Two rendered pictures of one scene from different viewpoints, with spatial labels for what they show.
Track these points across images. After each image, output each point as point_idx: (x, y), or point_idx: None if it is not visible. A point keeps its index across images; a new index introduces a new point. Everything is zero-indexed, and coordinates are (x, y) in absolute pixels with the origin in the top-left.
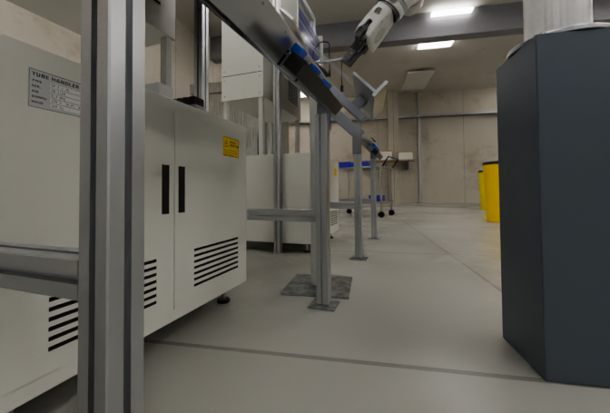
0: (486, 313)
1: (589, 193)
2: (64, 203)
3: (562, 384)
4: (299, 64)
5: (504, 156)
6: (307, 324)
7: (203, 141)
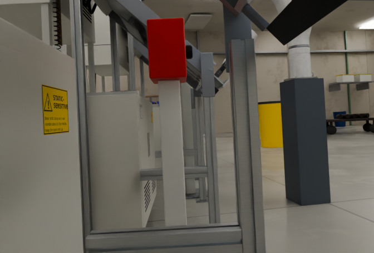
0: (277, 192)
1: (311, 137)
2: (143, 154)
3: (306, 205)
4: (216, 91)
5: (284, 121)
6: (203, 207)
7: (149, 117)
